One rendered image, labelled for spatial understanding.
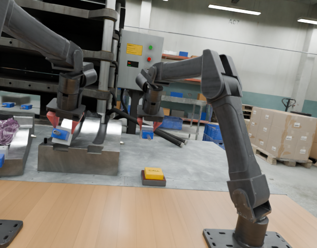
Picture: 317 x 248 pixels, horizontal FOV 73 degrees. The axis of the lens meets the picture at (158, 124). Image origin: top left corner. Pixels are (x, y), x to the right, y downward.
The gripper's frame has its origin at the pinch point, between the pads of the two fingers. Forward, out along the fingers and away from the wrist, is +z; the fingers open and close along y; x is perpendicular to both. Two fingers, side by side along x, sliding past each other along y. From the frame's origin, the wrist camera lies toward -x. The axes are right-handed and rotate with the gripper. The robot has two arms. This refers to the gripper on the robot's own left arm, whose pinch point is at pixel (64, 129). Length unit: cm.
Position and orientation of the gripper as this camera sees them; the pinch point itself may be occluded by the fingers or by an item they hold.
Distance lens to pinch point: 78.2
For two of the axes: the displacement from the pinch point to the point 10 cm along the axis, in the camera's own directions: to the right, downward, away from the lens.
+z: -3.0, 8.2, 4.9
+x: 0.3, 5.2, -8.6
